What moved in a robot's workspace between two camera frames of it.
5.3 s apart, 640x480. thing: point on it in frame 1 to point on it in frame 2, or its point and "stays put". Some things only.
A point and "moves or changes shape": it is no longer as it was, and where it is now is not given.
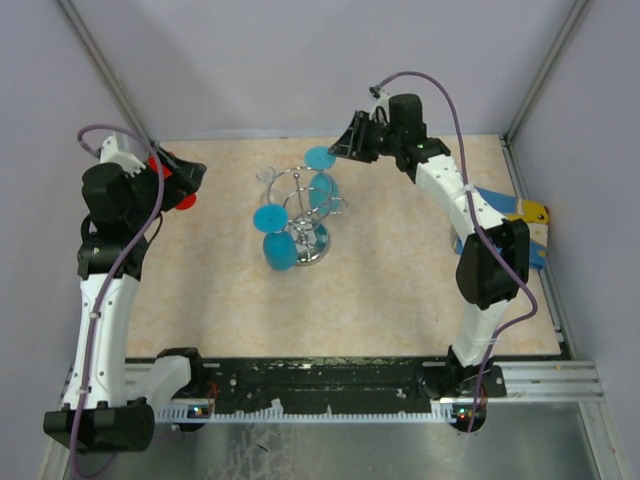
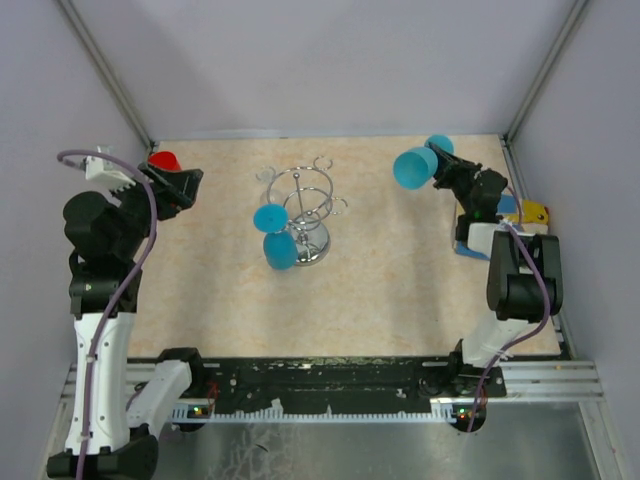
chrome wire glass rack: x=307 y=194 stays put
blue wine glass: x=280 y=250 stays put
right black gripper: x=363 y=135 to x=461 y=172
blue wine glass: x=323 y=189 moves or changes shape
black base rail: x=215 y=381 stays put
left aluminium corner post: x=87 y=39 stays put
